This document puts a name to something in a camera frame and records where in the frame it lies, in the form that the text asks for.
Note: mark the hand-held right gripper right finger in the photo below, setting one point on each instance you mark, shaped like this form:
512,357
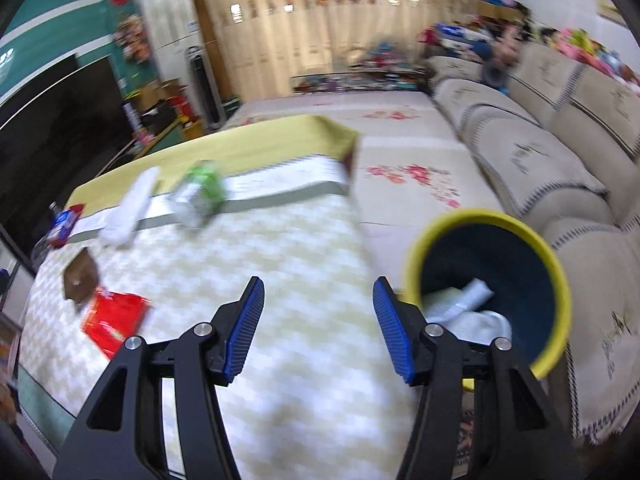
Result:
392,325

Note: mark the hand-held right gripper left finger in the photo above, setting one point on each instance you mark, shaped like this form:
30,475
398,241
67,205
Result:
245,330

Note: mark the white carton box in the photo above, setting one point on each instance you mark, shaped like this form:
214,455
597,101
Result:
442,302

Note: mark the white cylindrical paper container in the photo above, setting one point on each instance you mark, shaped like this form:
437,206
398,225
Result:
482,327

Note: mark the yellow-rimmed dark waste bin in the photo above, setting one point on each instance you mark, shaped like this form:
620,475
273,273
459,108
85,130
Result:
500,260

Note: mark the red foil packet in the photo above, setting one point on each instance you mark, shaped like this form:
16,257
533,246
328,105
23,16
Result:
112,317

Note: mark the green and white plastic bag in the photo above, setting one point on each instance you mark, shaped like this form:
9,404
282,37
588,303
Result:
200,190

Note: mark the small brown box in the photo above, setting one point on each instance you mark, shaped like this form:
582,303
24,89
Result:
80,275

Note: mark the floral beige carpet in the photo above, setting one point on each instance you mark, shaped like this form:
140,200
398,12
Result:
400,130

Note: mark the green and yellow TV cabinet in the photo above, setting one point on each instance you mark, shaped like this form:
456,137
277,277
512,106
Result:
167,137

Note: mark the red and blue tissue pack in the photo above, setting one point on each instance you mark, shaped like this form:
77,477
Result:
65,225

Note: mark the beige fabric sofa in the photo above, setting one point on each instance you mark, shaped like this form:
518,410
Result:
540,160

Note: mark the grey tower fan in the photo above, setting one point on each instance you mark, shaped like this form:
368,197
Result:
202,85

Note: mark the open cardboard boxes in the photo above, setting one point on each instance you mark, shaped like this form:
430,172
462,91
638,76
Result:
160,95

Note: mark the large black television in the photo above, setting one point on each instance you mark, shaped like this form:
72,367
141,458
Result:
60,125

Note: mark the beige embroidered curtains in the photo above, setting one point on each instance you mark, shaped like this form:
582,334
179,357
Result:
325,35

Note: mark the blue star-print bag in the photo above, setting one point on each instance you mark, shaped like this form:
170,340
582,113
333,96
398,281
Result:
457,34

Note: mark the hanging artificial flowers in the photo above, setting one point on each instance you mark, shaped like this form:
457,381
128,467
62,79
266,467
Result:
131,37

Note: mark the white standing air conditioner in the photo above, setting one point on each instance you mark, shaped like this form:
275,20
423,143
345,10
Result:
170,25

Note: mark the pile of plush toys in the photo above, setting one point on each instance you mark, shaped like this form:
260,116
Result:
585,45

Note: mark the framed wall picture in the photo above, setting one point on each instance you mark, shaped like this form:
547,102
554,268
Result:
611,5

